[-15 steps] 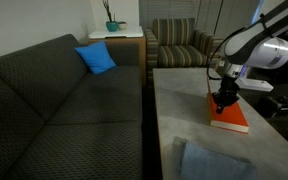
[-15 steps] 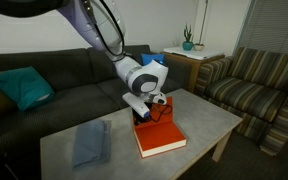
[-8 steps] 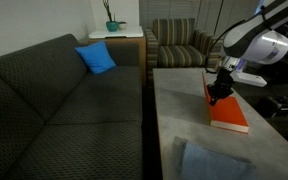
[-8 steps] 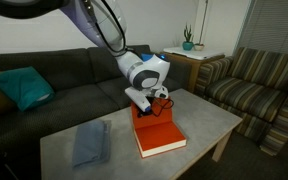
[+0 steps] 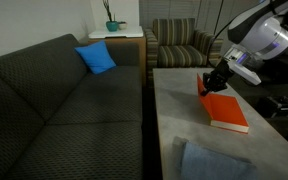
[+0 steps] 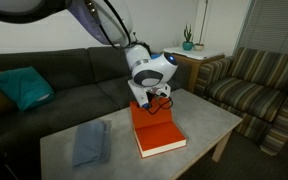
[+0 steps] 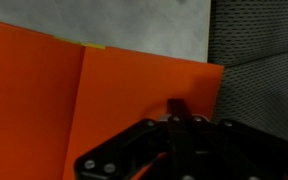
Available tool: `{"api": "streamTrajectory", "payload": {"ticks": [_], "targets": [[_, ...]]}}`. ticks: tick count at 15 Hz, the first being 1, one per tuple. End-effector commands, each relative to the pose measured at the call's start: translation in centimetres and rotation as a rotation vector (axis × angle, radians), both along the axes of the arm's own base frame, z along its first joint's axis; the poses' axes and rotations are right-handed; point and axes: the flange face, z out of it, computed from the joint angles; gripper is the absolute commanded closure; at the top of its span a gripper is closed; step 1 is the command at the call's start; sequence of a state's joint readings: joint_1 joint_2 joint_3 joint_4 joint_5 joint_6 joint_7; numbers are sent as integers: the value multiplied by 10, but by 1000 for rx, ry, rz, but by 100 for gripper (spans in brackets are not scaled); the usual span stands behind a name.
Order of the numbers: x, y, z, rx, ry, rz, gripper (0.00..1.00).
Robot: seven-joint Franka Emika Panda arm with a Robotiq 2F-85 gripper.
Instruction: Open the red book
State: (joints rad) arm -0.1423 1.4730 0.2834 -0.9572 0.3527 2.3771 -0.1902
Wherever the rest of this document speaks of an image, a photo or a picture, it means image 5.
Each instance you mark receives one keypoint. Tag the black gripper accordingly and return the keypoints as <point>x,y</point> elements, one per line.
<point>224,70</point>

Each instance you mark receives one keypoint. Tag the red hardcover book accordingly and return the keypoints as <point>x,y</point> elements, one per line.
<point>227,110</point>

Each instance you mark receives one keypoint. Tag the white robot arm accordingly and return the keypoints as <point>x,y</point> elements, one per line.
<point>264,33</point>

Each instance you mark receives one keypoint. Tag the striped armchair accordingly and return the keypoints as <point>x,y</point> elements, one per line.
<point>180,55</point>

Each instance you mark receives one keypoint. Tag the black box with white stripes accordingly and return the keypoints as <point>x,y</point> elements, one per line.
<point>277,106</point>

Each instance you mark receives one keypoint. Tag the folded blue-grey cloth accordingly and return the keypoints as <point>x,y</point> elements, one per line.
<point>210,165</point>

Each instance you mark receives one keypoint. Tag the grey window blinds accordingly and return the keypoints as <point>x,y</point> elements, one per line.
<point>170,10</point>

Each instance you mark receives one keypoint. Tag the wooden side table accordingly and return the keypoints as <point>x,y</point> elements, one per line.
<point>124,42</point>

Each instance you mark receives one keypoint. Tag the white flat board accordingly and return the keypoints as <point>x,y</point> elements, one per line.
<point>124,33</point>

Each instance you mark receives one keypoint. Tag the small white plant pot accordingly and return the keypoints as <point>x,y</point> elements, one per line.
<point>122,26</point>

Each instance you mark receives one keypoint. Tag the teal pot with plant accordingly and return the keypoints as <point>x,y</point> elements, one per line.
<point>112,26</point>

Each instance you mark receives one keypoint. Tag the blue cushion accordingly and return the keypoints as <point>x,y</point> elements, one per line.
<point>95,58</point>

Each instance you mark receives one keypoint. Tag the dark grey patterned sofa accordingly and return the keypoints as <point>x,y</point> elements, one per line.
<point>67,133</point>

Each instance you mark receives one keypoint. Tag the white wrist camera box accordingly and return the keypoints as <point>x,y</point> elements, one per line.
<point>249,74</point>

